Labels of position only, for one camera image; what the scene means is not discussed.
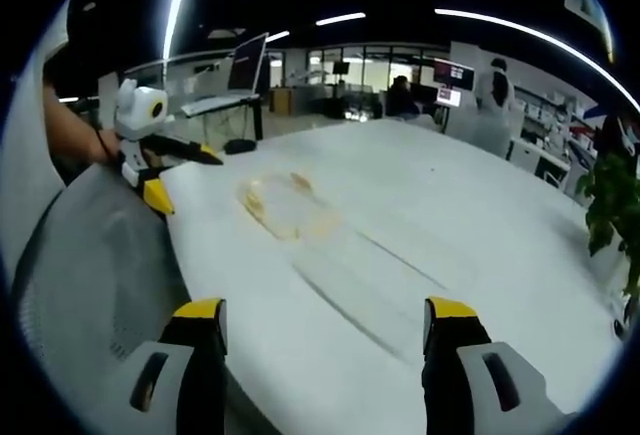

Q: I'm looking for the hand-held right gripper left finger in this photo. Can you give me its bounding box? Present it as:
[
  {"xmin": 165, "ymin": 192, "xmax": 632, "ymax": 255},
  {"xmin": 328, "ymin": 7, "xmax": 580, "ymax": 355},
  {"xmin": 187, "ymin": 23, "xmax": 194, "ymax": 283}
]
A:
[{"xmin": 102, "ymin": 297, "xmax": 230, "ymax": 435}]

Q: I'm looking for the large dark monitor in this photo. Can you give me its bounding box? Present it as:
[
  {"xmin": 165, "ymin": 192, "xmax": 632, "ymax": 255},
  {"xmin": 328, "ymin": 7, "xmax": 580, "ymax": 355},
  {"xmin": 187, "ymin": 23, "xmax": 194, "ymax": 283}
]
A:
[{"xmin": 432, "ymin": 58, "xmax": 476, "ymax": 92}]

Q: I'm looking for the tan plastic buckle part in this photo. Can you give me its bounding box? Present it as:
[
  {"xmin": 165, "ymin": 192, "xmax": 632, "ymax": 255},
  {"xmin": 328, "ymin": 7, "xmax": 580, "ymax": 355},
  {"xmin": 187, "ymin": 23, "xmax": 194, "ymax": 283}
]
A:
[
  {"xmin": 288, "ymin": 170, "xmax": 315, "ymax": 192},
  {"xmin": 240, "ymin": 178, "xmax": 274, "ymax": 224}
]

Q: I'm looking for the grey mesh office chair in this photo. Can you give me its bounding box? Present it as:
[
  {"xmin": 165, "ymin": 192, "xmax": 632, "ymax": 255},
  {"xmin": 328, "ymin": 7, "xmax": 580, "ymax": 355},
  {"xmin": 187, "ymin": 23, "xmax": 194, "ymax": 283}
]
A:
[{"xmin": 0, "ymin": 162, "xmax": 231, "ymax": 435}]

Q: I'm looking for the white cloth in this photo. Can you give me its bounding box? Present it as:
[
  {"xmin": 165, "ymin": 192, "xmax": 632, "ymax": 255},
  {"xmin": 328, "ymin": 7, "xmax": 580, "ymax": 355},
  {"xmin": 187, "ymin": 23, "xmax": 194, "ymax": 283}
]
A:
[{"xmin": 0, "ymin": 0, "xmax": 74, "ymax": 191}]

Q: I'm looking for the open laptop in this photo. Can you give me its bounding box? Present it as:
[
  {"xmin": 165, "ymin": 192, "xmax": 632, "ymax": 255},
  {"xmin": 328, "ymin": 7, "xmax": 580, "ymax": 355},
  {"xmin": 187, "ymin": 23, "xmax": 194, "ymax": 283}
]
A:
[{"xmin": 179, "ymin": 31, "xmax": 272, "ymax": 117}]

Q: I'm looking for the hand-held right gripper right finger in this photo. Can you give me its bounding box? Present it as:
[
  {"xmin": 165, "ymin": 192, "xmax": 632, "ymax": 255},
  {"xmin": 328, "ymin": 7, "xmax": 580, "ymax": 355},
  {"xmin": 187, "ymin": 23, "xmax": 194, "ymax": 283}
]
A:
[{"xmin": 421, "ymin": 296, "xmax": 576, "ymax": 435}]

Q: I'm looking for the laptop stand table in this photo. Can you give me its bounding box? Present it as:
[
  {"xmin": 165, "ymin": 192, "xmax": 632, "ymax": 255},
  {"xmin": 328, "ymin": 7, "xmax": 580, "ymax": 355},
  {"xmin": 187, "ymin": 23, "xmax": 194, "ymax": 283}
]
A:
[{"xmin": 197, "ymin": 94, "xmax": 266, "ymax": 149}]

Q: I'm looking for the small black object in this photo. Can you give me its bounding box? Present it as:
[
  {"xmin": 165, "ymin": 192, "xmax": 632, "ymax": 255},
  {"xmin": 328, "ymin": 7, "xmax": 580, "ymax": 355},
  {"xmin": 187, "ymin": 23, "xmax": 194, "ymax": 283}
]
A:
[{"xmin": 223, "ymin": 138, "xmax": 257, "ymax": 155}]

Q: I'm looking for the long ceiling light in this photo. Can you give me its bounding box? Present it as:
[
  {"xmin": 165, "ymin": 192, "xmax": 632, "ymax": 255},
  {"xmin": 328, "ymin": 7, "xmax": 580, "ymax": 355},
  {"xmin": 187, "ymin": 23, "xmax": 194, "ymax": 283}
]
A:
[
  {"xmin": 433, "ymin": 6, "xmax": 640, "ymax": 109},
  {"xmin": 160, "ymin": 0, "xmax": 187, "ymax": 62},
  {"xmin": 314, "ymin": 11, "xmax": 367, "ymax": 27}
]

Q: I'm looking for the small bright monitor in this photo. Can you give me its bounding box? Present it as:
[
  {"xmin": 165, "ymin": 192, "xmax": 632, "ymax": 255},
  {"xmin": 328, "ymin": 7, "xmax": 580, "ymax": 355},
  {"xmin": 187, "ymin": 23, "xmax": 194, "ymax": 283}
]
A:
[{"xmin": 434, "ymin": 85, "xmax": 464, "ymax": 108}]

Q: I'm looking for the green potted plant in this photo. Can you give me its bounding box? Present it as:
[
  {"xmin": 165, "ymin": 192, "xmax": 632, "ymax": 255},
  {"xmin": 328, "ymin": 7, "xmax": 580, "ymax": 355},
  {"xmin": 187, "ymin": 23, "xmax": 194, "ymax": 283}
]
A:
[{"xmin": 574, "ymin": 144, "xmax": 640, "ymax": 301}]

